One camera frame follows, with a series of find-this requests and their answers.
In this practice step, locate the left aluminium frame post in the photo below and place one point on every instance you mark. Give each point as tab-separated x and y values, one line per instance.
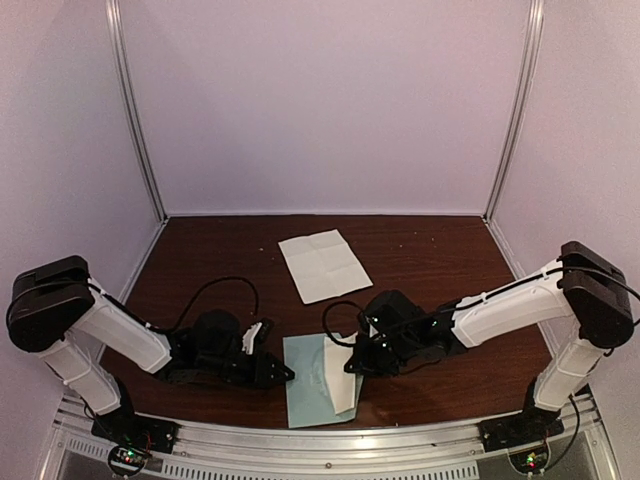
132	117

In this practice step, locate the light blue envelope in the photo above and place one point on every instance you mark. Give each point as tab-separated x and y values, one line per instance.
307	398

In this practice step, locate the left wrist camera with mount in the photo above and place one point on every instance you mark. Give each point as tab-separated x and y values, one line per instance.
256	335

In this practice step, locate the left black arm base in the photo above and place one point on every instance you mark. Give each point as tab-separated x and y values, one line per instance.
125	427

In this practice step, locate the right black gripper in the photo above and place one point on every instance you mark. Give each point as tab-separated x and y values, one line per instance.
361	364

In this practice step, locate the aluminium frame post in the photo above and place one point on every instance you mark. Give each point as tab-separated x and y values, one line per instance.
530	54
132	117

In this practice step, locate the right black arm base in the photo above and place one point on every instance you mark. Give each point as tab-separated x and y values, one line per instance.
530	425

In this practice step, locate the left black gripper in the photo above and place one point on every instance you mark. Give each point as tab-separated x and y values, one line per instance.
262	368

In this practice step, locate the right round circuit board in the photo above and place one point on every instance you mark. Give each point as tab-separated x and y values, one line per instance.
529	461

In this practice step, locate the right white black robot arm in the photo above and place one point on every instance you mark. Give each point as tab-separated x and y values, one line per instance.
579	286

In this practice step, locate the round circuit board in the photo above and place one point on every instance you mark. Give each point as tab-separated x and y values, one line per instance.
529	461
127	461

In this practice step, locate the beige decorated letter paper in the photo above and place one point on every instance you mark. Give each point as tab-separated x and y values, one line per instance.
341	385

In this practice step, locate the right aluminium frame post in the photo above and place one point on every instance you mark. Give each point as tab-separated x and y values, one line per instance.
530	54

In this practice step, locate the white creased paper sheet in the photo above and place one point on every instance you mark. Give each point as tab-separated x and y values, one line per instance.
323	266

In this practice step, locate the front aluminium rail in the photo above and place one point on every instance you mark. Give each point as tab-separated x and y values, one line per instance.
451	450

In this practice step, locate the left round circuit board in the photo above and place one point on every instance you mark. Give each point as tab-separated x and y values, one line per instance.
127	461

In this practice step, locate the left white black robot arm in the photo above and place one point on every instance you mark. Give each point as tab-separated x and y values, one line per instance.
52	303

